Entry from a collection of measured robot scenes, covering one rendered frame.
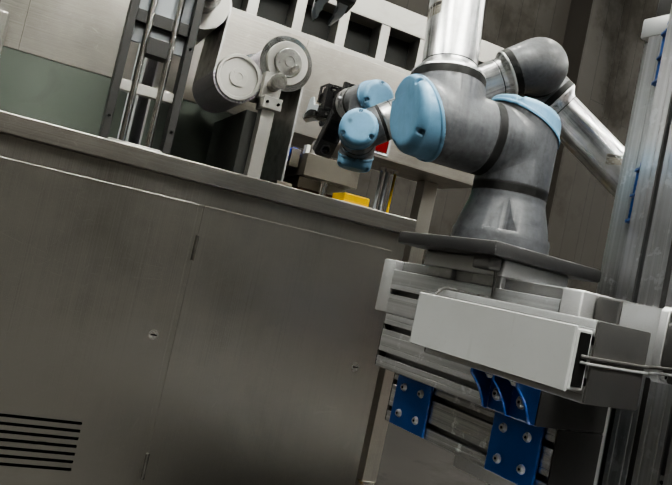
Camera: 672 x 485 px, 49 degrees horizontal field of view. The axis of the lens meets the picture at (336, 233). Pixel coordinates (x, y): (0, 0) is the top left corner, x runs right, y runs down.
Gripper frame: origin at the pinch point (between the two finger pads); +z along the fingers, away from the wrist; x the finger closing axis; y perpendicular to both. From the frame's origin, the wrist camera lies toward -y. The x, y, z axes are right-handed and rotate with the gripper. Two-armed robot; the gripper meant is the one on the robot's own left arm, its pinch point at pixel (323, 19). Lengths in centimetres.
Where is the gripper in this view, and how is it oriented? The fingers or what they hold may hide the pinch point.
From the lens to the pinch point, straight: 188.3
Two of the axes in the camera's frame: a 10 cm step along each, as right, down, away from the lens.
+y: -1.0, -7.7, 6.3
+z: -4.5, 6.0, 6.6
